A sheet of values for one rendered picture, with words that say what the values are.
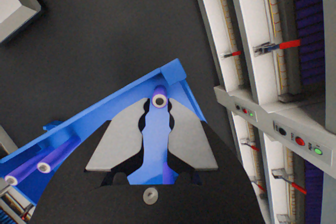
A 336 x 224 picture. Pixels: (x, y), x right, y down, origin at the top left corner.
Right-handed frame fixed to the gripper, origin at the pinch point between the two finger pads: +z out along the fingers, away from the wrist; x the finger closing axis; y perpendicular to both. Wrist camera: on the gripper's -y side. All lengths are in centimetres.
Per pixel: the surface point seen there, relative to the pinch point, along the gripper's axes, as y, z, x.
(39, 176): 15.9, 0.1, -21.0
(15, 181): 11.4, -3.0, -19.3
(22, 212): 88, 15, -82
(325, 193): 22.6, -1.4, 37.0
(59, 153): 8.8, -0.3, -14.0
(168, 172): 14.0, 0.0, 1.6
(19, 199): 81, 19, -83
